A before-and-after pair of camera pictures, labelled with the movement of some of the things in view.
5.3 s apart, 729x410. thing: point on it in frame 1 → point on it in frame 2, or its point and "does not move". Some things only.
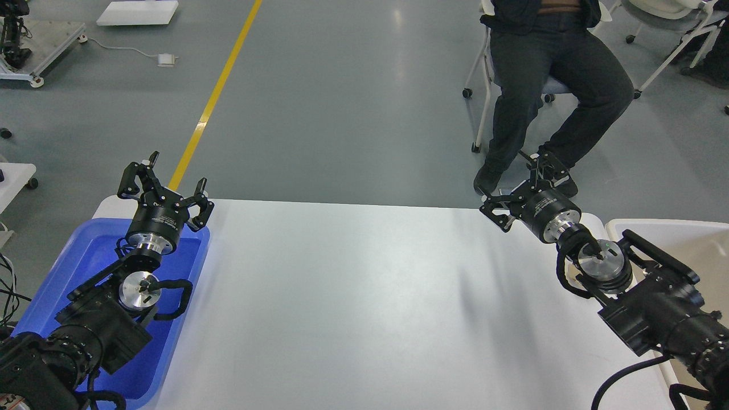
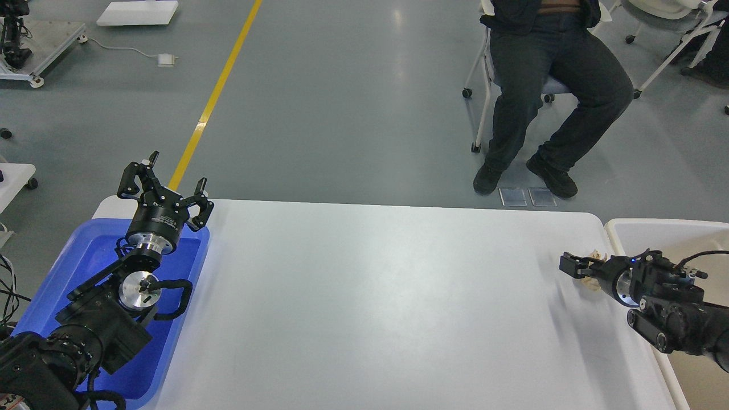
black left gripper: (158, 222) does not move
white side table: (16, 176) does not move
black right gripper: (547, 212) → (618, 279)
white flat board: (138, 12) does not move
